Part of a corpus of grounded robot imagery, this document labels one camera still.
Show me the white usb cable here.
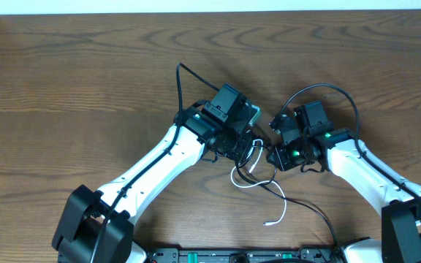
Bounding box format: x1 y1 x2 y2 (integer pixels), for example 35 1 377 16
230 138 288 227

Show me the black usb cable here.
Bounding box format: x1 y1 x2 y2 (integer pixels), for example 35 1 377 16
234 140 340 253

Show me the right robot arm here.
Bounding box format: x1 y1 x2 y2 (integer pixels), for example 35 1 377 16
268 112 421 262

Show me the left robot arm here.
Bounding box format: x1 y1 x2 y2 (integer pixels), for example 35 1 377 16
52 102 260 263

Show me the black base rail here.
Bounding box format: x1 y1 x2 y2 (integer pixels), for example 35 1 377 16
145 245 346 263

